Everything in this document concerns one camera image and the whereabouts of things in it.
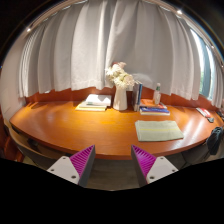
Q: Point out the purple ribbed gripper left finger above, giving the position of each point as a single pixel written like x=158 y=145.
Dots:
x=76 y=168

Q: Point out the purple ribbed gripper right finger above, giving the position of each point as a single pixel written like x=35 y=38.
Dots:
x=150 y=168

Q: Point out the blue flat book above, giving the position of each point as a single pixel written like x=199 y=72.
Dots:
x=154 y=111

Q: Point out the yellow flat book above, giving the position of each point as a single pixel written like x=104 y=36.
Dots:
x=84 y=107

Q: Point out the orange flat book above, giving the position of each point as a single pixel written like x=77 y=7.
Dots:
x=150 y=103

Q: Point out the white open book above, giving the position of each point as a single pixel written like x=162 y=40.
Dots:
x=96 y=99

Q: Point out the white vase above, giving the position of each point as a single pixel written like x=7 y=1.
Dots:
x=120 y=99

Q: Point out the black bag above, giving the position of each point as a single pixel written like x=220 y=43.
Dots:
x=214 y=140

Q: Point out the clear plastic bottle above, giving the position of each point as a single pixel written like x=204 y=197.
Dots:
x=157 y=95

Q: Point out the red white booklet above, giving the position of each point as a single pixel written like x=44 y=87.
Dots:
x=205 y=113

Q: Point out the upright blue grey book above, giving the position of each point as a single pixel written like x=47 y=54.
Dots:
x=136 y=95

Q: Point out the white flower bouquet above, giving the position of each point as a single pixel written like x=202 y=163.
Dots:
x=119 y=77

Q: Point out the white curtain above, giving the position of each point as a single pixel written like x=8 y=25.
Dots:
x=73 y=48

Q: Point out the window with frame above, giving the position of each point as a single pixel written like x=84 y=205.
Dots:
x=207 y=69

